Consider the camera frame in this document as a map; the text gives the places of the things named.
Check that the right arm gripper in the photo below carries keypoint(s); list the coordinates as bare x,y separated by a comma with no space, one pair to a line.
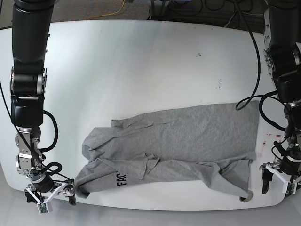
45,192

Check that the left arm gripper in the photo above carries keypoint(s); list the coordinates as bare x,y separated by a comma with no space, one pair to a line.
269,170

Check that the grey t-shirt with black lettering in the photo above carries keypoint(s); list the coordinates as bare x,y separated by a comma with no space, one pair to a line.
211,143

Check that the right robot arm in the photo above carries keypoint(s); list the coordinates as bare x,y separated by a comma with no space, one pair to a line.
30,32

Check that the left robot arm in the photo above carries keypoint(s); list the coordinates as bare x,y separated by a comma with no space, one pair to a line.
283,59

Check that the red tape rectangle marking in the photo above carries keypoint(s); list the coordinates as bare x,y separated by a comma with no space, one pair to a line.
265,143

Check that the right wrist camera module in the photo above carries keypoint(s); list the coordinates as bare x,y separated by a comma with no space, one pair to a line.
44,207

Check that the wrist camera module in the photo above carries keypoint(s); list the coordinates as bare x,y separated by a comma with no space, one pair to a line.
290,188
44,207

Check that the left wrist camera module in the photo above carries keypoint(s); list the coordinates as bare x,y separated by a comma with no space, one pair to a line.
290,188

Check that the right table cable grommet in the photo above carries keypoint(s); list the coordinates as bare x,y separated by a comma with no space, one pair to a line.
248,198

